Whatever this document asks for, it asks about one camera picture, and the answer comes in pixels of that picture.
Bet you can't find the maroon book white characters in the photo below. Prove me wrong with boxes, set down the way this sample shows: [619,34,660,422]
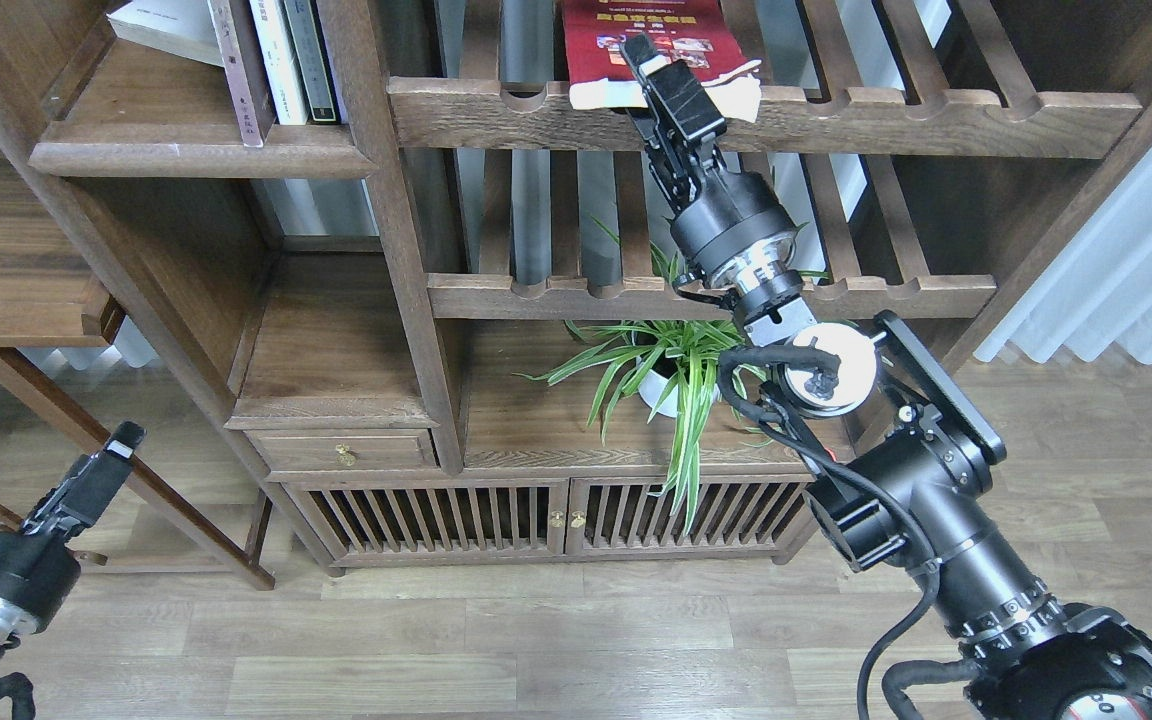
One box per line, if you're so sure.
[207,1,276,149]

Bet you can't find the red book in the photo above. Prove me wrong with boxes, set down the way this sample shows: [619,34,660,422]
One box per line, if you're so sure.
[562,0,763,123]

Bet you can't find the dark wooden bookshelf cabinet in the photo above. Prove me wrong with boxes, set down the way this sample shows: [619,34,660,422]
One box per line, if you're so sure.
[0,1,1152,575]

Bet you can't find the green spider plant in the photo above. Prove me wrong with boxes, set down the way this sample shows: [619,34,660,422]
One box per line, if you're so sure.
[516,215,838,536]

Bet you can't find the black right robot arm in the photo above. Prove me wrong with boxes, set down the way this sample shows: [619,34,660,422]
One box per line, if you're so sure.
[620,33,1152,719]

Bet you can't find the wooden side table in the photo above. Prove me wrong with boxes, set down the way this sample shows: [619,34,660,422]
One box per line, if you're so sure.
[0,150,274,591]

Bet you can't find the yellow-green book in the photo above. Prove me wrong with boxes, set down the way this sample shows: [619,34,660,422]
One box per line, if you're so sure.
[106,1,223,67]

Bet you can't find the brass cabinet door knobs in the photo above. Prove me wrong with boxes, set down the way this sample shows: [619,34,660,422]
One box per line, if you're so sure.
[547,511,588,528]

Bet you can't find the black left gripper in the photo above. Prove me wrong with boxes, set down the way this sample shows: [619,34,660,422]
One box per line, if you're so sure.
[0,420,146,639]

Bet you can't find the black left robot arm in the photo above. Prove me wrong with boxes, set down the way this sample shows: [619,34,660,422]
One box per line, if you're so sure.
[0,420,145,719]

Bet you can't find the brass drawer knob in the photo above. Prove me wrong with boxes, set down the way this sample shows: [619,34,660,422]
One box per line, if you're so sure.
[335,445,357,468]

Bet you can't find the white plant pot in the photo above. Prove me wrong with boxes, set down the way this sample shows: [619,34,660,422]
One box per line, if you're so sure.
[637,367,721,419]

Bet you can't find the dark green upright book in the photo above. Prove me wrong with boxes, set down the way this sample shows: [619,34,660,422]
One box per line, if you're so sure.
[285,1,342,126]

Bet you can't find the white upright book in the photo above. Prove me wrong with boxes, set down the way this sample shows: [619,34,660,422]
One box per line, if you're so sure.
[250,1,308,126]

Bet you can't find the white curtain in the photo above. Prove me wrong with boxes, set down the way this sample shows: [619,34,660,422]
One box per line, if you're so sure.
[973,149,1152,364]

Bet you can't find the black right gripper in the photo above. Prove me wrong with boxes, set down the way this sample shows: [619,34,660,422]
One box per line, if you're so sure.
[621,33,803,296]

